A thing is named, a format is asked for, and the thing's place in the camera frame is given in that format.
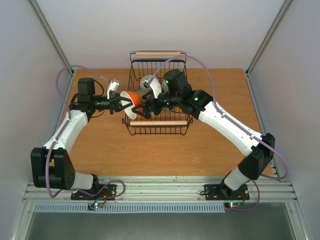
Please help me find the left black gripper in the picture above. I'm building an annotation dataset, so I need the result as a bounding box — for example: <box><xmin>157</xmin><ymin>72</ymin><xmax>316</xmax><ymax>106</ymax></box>
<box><xmin>91</xmin><ymin>92</ymin><xmax>135</xmax><ymax>115</ymax></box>

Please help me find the white orange bottomed bowl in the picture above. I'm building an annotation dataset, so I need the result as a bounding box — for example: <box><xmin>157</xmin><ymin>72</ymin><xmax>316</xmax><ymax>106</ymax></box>
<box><xmin>120</xmin><ymin>91</ymin><xmax>143</xmax><ymax>120</ymax></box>

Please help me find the white ribbed bowl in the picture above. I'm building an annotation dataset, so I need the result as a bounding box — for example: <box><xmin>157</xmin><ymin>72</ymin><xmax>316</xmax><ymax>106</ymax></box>
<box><xmin>139</xmin><ymin>74</ymin><xmax>152</xmax><ymax>91</ymax></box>

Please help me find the black wire dish rack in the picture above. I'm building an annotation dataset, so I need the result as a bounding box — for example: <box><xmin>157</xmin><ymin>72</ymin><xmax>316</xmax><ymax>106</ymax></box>
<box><xmin>122</xmin><ymin>51</ymin><xmax>193</xmax><ymax>136</ymax></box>

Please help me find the large white bowl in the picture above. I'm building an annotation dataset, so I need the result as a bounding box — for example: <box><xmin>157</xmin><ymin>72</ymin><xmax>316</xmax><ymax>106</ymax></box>
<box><xmin>135</xmin><ymin>89</ymin><xmax>152</xmax><ymax>100</ymax></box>

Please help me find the green dashed pattern bowl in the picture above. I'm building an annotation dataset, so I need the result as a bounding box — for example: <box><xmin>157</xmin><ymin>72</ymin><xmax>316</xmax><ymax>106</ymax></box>
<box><xmin>161</xmin><ymin>80</ymin><xmax>169</xmax><ymax>93</ymax></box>

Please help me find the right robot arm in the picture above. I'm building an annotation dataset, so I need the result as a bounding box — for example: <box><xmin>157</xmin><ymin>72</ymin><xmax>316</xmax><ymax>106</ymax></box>
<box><xmin>133</xmin><ymin>69</ymin><xmax>275</xmax><ymax>200</ymax></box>

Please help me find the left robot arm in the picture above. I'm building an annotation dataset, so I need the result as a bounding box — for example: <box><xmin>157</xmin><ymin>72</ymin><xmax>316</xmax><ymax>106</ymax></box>
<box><xmin>30</xmin><ymin>77</ymin><xmax>132</xmax><ymax>199</ymax></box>

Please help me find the left controller board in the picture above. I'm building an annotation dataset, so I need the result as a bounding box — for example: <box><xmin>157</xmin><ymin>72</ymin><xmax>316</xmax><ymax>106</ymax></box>
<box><xmin>87</xmin><ymin>202</ymin><xmax>104</xmax><ymax>211</ymax></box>

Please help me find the controller board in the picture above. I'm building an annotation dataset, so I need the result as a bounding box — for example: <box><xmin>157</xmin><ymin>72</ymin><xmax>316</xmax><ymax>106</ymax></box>
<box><xmin>87</xmin><ymin>202</ymin><xmax>104</xmax><ymax>211</ymax></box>
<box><xmin>224</xmin><ymin>201</ymin><xmax>244</xmax><ymax>209</ymax></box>

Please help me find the right controller board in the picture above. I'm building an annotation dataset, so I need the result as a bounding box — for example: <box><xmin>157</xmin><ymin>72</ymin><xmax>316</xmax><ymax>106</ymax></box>
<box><xmin>224</xmin><ymin>201</ymin><xmax>244</xmax><ymax>209</ymax></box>

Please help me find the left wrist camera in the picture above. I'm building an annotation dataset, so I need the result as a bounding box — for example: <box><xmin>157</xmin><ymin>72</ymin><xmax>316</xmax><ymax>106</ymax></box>
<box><xmin>106</xmin><ymin>79</ymin><xmax>120</xmax><ymax>100</ymax></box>

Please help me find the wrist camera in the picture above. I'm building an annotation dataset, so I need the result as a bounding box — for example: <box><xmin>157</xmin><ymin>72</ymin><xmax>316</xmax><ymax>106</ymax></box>
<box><xmin>106</xmin><ymin>79</ymin><xmax>120</xmax><ymax>100</ymax></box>
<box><xmin>147</xmin><ymin>75</ymin><xmax>163</xmax><ymax>99</ymax></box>

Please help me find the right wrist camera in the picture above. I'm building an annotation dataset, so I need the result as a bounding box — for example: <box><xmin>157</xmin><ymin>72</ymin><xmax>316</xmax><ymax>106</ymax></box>
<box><xmin>147</xmin><ymin>75</ymin><xmax>163</xmax><ymax>99</ymax></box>

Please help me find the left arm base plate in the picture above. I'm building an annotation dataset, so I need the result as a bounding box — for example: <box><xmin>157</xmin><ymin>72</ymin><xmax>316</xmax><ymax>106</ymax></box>
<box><xmin>70</xmin><ymin>184</ymin><xmax>117</xmax><ymax>201</ymax></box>

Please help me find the grey slotted cable duct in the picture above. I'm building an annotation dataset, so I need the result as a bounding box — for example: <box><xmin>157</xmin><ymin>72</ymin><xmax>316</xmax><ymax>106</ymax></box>
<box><xmin>34</xmin><ymin>203</ymin><xmax>225</xmax><ymax>214</ymax></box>

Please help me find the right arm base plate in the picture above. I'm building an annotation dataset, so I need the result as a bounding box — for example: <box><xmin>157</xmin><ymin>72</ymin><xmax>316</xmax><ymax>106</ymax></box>
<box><xmin>204</xmin><ymin>184</ymin><xmax>250</xmax><ymax>201</ymax></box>

